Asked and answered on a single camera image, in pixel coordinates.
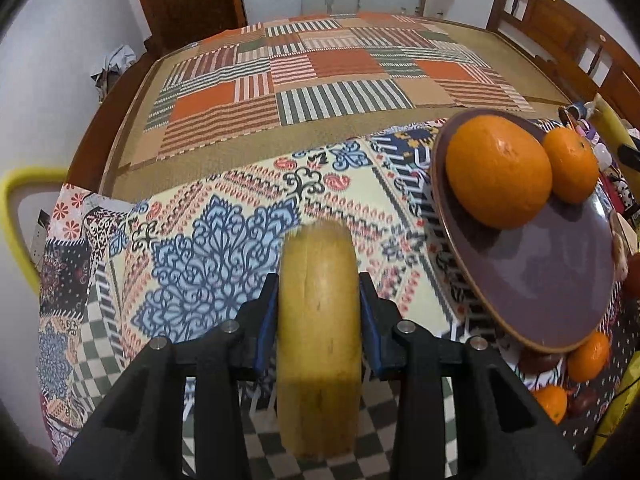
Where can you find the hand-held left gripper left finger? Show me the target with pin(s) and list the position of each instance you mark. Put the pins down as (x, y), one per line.
(266, 310)

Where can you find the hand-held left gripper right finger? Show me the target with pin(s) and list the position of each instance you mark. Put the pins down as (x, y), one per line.
(369, 312)

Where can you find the yellow banana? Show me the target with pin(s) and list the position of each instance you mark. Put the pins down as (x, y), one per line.
(320, 340)

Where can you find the purple plate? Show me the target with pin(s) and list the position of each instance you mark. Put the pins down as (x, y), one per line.
(545, 280)

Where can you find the large orange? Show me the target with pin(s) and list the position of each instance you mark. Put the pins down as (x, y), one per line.
(497, 170)

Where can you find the small orange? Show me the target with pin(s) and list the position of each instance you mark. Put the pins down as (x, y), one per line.
(552, 402)
(572, 165)
(590, 357)

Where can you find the colourful patterned blanket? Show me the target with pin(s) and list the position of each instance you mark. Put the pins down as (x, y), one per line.
(200, 260)

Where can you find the woven bed mat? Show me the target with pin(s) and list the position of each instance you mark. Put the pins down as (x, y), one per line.
(240, 152)

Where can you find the dark red fruit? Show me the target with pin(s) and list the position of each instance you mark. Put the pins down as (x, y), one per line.
(582, 401)
(540, 361)

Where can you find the striped patchwork cloth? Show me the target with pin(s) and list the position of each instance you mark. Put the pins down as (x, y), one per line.
(320, 80)

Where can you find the yellow plastic bag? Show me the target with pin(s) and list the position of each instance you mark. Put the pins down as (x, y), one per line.
(617, 410)

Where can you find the grey crumpled cloth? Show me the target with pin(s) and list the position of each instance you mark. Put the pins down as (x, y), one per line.
(114, 67)

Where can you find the tape roll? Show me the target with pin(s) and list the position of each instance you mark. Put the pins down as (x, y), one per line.
(576, 110)

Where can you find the wooden door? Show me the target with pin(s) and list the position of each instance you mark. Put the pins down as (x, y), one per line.
(185, 0)

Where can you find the wooden headboard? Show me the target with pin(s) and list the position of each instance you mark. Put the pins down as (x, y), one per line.
(555, 25)

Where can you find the white wall socket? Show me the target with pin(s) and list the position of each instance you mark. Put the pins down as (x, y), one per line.
(40, 237)

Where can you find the wooden bed frame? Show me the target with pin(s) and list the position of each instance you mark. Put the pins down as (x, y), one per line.
(107, 110)

